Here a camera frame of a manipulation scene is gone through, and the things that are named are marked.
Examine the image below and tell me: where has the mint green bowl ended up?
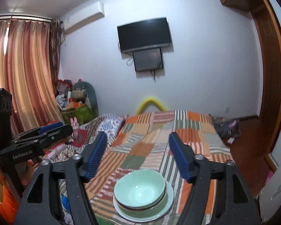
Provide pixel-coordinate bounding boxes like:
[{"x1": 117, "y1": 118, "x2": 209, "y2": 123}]
[{"x1": 114, "y1": 169, "x2": 165, "y2": 209}]

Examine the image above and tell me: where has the orange striped curtain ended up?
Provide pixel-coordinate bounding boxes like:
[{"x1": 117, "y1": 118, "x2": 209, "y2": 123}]
[{"x1": 0, "y1": 19, "x2": 62, "y2": 135}]

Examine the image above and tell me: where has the pink rabbit figurine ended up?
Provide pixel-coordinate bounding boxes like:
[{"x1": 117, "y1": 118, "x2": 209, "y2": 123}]
[{"x1": 70, "y1": 117, "x2": 80, "y2": 138}]

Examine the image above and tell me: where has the grey plush toy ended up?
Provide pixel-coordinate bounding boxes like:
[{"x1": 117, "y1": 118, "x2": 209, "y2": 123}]
[{"x1": 71, "y1": 81, "x2": 98, "y2": 116}]

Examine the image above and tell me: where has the patterned quilt blanket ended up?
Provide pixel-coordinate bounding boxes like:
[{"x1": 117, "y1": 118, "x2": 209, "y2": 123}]
[{"x1": 44, "y1": 113, "x2": 127, "y2": 163}]

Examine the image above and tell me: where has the white plate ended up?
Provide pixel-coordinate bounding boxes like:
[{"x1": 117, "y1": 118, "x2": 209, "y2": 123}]
[{"x1": 112, "y1": 180, "x2": 175, "y2": 223}]

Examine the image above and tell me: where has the pink beige bowl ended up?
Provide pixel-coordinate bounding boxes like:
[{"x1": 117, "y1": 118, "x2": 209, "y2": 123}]
[{"x1": 114, "y1": 186, "x2": 167, "y2": 211}]

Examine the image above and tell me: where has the person's left hand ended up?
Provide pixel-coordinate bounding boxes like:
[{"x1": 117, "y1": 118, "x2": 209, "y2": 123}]
[{"x1": 21, "y1": 160, "x2": 38, "y2": 186}]

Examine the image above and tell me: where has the striped patchwork tablecloth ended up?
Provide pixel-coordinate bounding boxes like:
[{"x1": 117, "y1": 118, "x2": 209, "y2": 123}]
[{"x1": 85, "y1": 110, "x2": 232, "y2": 224}]

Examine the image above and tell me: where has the small black wall monitor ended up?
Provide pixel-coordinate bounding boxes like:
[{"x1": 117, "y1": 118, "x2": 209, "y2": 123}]
[{"x1": 132, "y1": 48, "x2": 163, "y2": 72}]

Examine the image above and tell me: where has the dark brown side curtain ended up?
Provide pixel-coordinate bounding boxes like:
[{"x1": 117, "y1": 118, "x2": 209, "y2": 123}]
[{"x1": 49, "y1": 18, "x2": 65, "y2": 90}]

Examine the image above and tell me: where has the brown wooden door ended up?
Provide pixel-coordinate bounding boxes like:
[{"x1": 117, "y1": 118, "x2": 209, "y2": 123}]
[{"x1": 252, "y1": 5, "x2": 281, "y2": 154}]

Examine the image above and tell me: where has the white mini fridge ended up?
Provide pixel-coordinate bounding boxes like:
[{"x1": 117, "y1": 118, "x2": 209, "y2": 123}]
[{"x1": 259, "y1": 165, "x2": 281, "y2": 222}]

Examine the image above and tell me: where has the black wall television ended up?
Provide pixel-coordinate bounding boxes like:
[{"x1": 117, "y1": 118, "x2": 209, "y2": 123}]
[{"x1": 117, "y1": 17, "x2": 172, "y2": 53}]

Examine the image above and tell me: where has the green storage box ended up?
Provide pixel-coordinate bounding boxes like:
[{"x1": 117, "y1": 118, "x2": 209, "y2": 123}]
[{"x1": 61, "y1": 104, "x2": 97, "y2": 125}]

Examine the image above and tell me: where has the white air conditioner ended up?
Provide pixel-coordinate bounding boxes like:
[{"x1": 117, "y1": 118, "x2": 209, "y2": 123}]
[{"x1": 62, "y1": 1, "x2": 105, "y2": 34}]

